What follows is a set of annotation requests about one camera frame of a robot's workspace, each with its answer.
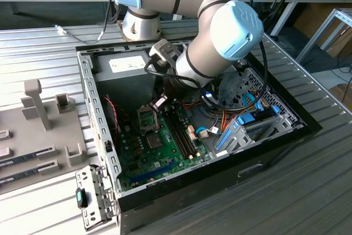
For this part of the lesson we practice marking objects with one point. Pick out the silver green CPU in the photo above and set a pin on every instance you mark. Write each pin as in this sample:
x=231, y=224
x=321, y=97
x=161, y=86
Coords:
x=154, y=141

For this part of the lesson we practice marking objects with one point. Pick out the CPU socket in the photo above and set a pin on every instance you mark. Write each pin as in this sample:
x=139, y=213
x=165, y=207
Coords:
x=155, y=149

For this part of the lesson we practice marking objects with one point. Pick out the grey power supply box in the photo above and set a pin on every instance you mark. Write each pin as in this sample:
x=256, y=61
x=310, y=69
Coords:
x=123, y=89

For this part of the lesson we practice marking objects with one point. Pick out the black RAM slot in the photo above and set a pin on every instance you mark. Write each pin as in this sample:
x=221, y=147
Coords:
x=177, y=136
x=180, y=135
x=183, y=135
x=186, y=134

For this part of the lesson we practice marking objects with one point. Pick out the grey metal disk bay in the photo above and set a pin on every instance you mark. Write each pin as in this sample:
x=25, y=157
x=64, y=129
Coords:
x=228, y=89

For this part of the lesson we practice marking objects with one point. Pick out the black case fan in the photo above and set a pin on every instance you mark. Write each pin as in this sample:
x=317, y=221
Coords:
x=112, y=120

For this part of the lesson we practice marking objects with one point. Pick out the green motherboard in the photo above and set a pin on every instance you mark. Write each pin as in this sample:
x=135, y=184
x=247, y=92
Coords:
x=154, y=163

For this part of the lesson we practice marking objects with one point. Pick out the hard disk in blue carrier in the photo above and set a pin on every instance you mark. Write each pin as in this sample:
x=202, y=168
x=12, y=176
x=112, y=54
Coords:
x=246, y=119

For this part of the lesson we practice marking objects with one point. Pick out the blue expansion slot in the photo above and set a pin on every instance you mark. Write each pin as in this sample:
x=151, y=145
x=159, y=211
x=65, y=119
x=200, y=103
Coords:
x=152, y=171

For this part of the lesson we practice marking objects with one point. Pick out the perforated metal drive cage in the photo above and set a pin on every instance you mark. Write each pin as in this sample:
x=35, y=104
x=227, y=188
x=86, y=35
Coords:
x=239, y=140

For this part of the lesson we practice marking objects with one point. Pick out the black open PC case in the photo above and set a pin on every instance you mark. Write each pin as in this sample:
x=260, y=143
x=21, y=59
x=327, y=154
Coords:
x=203, y=188

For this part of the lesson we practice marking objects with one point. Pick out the grey plastic parts rack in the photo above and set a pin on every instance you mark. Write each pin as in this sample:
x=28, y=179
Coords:
x=55, y=136

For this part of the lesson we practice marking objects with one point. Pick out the black teal case latch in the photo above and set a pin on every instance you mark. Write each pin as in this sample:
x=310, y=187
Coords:
x=81, y=197

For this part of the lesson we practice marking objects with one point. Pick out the blue RAM stick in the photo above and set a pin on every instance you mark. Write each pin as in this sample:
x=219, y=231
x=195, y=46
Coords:
x=16, y=177
x=16, y=160

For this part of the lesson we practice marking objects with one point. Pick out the flat cardboard sheet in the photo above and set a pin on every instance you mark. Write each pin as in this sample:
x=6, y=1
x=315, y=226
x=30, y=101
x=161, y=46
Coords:
x=342, y=94

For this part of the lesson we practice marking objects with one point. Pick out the stacked cardboard boxes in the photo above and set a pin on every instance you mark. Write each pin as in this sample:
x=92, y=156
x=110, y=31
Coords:
x=341, y=45

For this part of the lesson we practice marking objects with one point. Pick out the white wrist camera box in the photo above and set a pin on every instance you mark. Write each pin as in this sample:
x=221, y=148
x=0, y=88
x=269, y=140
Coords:
x=160, y=101

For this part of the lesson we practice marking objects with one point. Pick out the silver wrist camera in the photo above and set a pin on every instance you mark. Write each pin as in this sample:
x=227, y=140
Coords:
x=162, y=50

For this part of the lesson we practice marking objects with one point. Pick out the metal expansion card bracket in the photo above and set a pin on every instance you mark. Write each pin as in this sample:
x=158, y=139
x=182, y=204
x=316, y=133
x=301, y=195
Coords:
x=89, y=174

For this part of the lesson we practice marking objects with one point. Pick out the aluminium profile frame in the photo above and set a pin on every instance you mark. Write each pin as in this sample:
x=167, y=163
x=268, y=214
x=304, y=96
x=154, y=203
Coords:
x=318, y=35

